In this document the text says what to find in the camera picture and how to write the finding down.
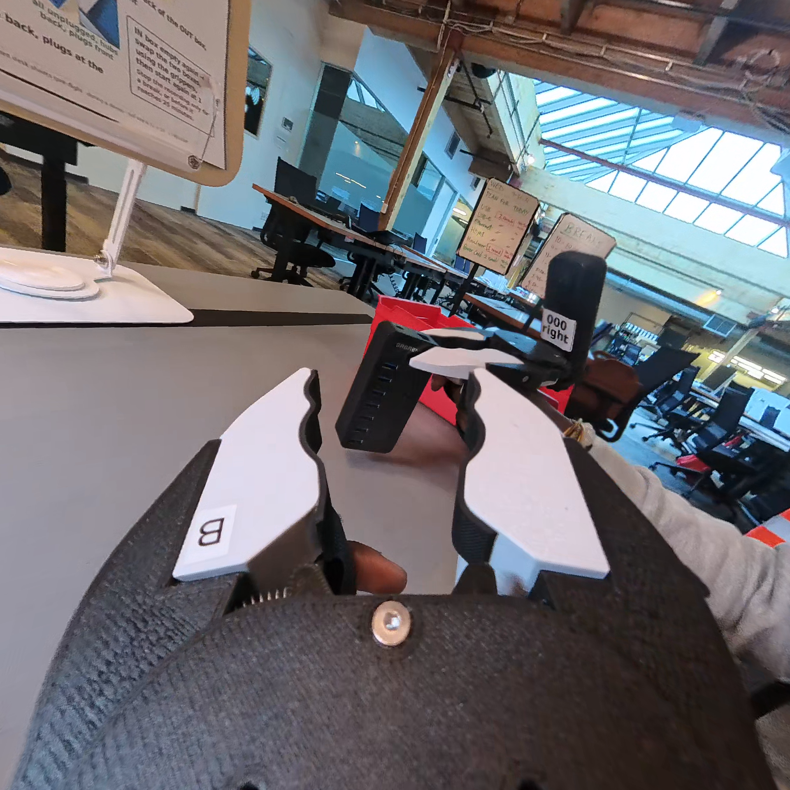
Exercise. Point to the red plastic bin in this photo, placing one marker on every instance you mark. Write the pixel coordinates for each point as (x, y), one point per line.
(401, 315)

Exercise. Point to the handwritten whiteboard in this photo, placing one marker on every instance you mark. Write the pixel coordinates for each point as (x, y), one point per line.
(565, 259)
(497, 225)

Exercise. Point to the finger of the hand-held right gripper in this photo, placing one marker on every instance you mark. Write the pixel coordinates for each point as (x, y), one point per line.
(457, 334)
(469, 359)

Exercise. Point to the person's left hand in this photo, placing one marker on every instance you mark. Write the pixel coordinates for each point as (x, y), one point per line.
(376, 571)

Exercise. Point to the black usb hub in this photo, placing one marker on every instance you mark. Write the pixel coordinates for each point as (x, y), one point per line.
(382, 395)

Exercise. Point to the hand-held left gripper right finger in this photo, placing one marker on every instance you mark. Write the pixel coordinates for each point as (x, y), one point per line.
(524, 487)

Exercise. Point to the wooden post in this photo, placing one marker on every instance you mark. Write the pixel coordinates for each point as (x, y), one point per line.
(419, 136)

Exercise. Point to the wooden desk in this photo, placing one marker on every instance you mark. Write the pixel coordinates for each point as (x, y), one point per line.
(321, 219)

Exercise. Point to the black office chair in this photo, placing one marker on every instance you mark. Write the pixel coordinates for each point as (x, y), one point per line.
(734, 432)
(290, 253)

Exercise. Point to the person's right hand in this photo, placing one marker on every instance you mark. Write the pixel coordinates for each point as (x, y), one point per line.
(555, 415)

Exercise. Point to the person's right forearm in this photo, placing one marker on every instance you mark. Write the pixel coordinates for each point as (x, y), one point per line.
(710, 555)

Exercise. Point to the instruction sign on white stand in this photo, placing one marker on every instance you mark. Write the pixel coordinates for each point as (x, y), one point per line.
(154, 62)

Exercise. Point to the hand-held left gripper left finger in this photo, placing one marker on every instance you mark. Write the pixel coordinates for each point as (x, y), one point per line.
(259, 481)

